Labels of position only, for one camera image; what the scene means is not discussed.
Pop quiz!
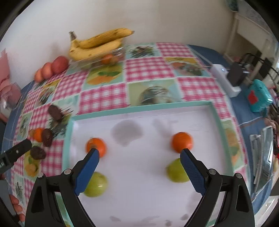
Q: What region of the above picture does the pink flower bouquet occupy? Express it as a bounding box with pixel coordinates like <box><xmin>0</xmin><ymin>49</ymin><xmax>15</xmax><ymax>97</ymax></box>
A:
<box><xmin>1</xmin><ymin>49</ymin><xmax>22</xmax><ymax>123</ymax></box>

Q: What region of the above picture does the large red apple right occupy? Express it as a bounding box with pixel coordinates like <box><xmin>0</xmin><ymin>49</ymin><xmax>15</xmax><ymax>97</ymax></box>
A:
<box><xmin>51</xmin><ymin>56</ymin><xmax>69</xmax><ymax>74</ymax></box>

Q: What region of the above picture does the clear plastic fruit container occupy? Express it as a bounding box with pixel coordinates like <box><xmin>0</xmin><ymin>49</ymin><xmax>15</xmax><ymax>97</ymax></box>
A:
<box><xmin>70</xmin><ymin>45</ymin><xmax>125</xmax><ymax>70</ymax></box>

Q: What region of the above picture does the upper yellow banana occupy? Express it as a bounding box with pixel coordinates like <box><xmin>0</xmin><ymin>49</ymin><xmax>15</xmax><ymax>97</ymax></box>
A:
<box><xmin>69</xmin><ymin>28</ymin><xmax>134</xmax><ymax>49</ymax></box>

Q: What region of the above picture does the black power adapter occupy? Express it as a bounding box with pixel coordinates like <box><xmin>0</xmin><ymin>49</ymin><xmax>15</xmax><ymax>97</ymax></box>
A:
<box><xmin>227</xmin><ymin>62</ymin><xmax>250</xmax><ymax>87</ymax></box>

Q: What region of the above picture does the middle red apple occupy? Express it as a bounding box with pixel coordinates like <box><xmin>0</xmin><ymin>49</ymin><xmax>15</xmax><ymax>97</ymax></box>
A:
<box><xmin>42</xmin><ymin>62</ymin><xmax>53</xmax><ymax>79</ymax></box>

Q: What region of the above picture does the teal box red label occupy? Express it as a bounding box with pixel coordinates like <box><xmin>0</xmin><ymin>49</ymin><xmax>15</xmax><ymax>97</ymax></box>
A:
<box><xmin>245</xmin><ymin>79</ymin><xmax>273</xmax><ymax>113</ymax></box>

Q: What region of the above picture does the silver metal clip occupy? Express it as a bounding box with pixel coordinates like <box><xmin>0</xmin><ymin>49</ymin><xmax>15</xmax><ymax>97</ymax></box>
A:
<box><xmin>249</xmin><ymin>126</ymin><xmax>273</xmax><ymax>193</ymax></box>

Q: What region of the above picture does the small red apple left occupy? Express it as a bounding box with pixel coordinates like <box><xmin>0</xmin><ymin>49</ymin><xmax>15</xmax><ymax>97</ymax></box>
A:
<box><xmin>34</xmin><ymin>69</ymin><xmax>44</xmax><ymax>83</ymax></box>

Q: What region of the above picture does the white tray teal rim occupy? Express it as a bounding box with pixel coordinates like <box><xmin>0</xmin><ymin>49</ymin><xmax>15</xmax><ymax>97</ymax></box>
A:
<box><xmin>62</xmin><ymin>101</ymin><xmax>233</xmax><ymax>226</ymax></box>

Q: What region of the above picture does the lower yellow banana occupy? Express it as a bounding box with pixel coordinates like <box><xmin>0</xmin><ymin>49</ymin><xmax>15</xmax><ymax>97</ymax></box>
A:
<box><xmin>69</xmin><ymin>38</ymin><xmax>122</xmax><ymax>61</ymax></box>

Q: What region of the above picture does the person's left hand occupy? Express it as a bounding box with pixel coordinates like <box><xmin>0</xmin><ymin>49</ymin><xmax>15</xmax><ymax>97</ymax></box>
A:
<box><xmin>9</xmin><ymin>194</ymin><xmax>25</xmax><ymax>222</ymax></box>

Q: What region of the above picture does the green apple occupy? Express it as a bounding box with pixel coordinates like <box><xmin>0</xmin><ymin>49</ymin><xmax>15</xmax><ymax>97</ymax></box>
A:
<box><xmin>84</xmin><ymin>172</ymin><xmax>108</xmax><ymax>197</ymax></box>
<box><xmin>166</xmin><ymin>158</ymin><xmax>189</xmax><ymax>183</ymax></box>

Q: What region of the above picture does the orange mandarin with stem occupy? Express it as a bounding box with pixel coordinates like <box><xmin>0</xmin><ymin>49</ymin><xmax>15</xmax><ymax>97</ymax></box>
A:
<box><xmin>86</xmin><ymin>138</ymin><xmax>107</xmax><ymax>158</ymax></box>

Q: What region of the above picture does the white shelf unit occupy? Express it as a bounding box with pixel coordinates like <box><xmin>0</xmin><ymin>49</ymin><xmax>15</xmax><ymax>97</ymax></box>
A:
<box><xmin>223</xmin><ymin>0</ymin><xmax>278</xmax><ymax>66</ymax></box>

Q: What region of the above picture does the dark wrinkled avocado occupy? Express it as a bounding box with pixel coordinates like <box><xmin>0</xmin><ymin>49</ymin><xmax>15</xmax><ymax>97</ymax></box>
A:
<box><xmin>48</xmin><ymin>105</ymin><xmax>63</xmax><ymax>122</ymax></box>
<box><xmin>30</xmin><ymin>146</ymin><xmax>46</xmax><ymax>160</ymax></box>
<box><xmin>42</xmin><ymin>129</ymin><xmax>53</xmax><ymax>147</ymax></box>

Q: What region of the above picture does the yellow banana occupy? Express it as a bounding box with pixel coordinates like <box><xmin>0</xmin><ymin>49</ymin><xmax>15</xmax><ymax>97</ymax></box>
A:
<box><xmin>69</xmin><ymin>28</ymin><xmax>134</xmax><ymax>49</ymax></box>
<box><xmin>69</xmin><ymin>38</ymin><xmax>122</xmax><ymax>61</ymax></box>

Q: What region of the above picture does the checkered fruit-print tablecloth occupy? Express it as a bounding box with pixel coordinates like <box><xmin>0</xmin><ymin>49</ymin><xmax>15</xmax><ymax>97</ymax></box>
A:
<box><xmin>4</xmin><ymin>42</ymin><xmax>254</xmax><ymax>227</ymax></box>

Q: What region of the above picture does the white power strip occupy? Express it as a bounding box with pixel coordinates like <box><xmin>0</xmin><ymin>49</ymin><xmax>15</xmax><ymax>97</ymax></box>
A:
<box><xmin>210</xmin><ymin>64</ymin><xmax>241</xmax><ymax>98</ymax></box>

